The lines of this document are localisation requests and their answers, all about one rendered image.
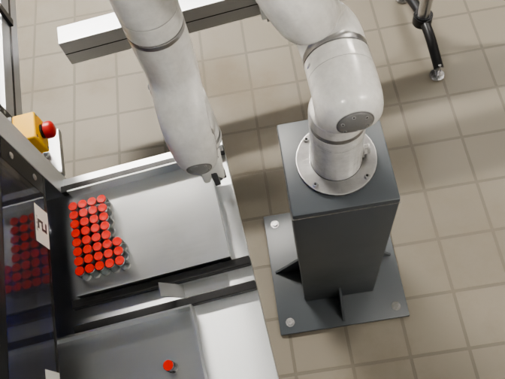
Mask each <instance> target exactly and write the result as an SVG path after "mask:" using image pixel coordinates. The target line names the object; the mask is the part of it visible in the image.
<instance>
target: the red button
mask: <svg viewBox="0 0 505 379"><path fill-rule="evenodd" d="M42 130H43V133H44V135H45V137H46V138H48V139H49V138H54V137H55V136H56V127H55V125H54V124H53V122H52V121H49V120H48V121H45V122H43V123H42Z"/></svg>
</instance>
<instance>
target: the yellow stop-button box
mask: <svg viewBox="0 0 505 379"><path fill-rule="evenodd" d="M8 119H9V120H10V121H11V122H12V123H13V124H14V125H15V126H16V127H17V129H18V130H19V131H20V132H21V133H22V134H23V135H24V136H25V137H26V138H27V139H28V140H29V141H30V142H31V143H32V144H33V145H34V146H35V147H36V148H37V149H38V150H39V151H40V152H41V153H46V152H48V151H49V141H48V138H46V137H45V135H44V133H43V130H42V123H43V121H42V120H41V119H40V118H39V117H38V115H37V114H36V113H35V112H29V113H27V114H21V115H18V116H15V117H8Z"/></svg>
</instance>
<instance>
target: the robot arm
mask: <svg viewBox="0 0 505 379"><path fill-rule="evenodd" d="M109 2H110V4H111V7H112V8H113V11H114V13H115V14H116V17H117V19H118V20H119V23H120V25H121V26H122V30H123V31H124V33H125V36H126V37H127V39H128V41H129V43H130V45H131V47H132V49H133V51H134V53H135V55H136V57H137V59H138V61H139V63H140V65H141V67H142V69H143V71H144V73H145V75H146V77H147V80H148V83H149V86H150V91H151V94H152V98H153V104H154V107H155V110H156V115H157V118H158V121H159V125H160V128H161V130H162V134H163V136H164V139H165V142H166V144H167V146H168V149H169V150H170V152H171V154H172V156H173V158H174V160H175V161H176V163H177V164H178V165H179V166H180V167H181V168H182V169H183V170H184V171H185V172H187V173H189V174H194V175H201V176H202V178H203V181H204V182H205V183H209V182H210V181H211V178H212V179H213V181H214V183H215V185H216V186H218V185H221V180H222V179H223V178H226V174H225V169H224V167H223V164H222V157H221V153H220V149H219V146H220V144H221V141H222V133H221V130H220V127H219V124H218V122H217V120H216V117H215V115H214V112H213V109H212V107H211V105H210V102H209V100H208V97H207V94H206V92H205V90H204V88H203V86H202V83H201V76H200V72H199V68H198V62H197V59H196V55H195V51H194V48H193V46H192V41H191V38H190V36H189V31H188V29H187V26H186V22H185V20H184V16H183V12H182V10H181V7H180V3H179V1H178V0H109ZM256 3H257V4H258V6H259V7H260V8H261V9H262V11H263V12H264V14H265V15H266V17H267V18H268V19H269V20H270V22H271V23H272V25H273V26H274V27H275V29H276V30H277V31H278V32H279V33H280V34H281V35H282V36H283V37H284V38H285V39H286V40H288V41H290V42H292V43H293V44H296V45H297V48H298V51H299V53H300V55H301V59H302V62H303V66H304V70H305V74H306V77H307V82H308V85H309V88H310V94H311V99H310V102H309V105H308V126H309V133H308V134H307V135H305V136H304V138H303V139H302V140H301V143H300V144H299V145H298V149H297V152H296V157H295V160H296V167H297V170H298V174H299V175H300V177H301V179H302V181H303V182H304V183H305V184H306V185H307V186H308V187H309V188H311V189H312V190H314V191H315V192H317V193H320V194H322V195H325V196H334V197H338V196H347V195H351V194H353V193H356V192H358V191H359V190H361V189H362V188H364V187H365V186H366V185H367V184H368V183H369V182H370V180H371V179H372V177H373V175H374V173H375V171H376V165H377V154H376V148H375V146H374V144H373V142H372V140H371V139H370V138H369V137H368V136H367V135H366V134H365V131H366V128H368V127H370V126H372V125H373V124H375V123H376V122H377V121H378V120H379V119H380V117H381V116H382V113H383V105H384V100H383V90H382V87H381V83H380V79H379V76H378V74H377V71H376V67H375V65H374V62H373V58H372V55H371V53H370V48H369V46H368V44H367V40H366V37H365V35H364V31H363V28H362V27H361V24H360V22H359V21H358V18H357V17H356V15H355V14H354V13H353V12H352V11H351V10H350V8H349V7H347V6H346V5H345V4H344V3H343V2H340V1H339V0H256Z"/></svg>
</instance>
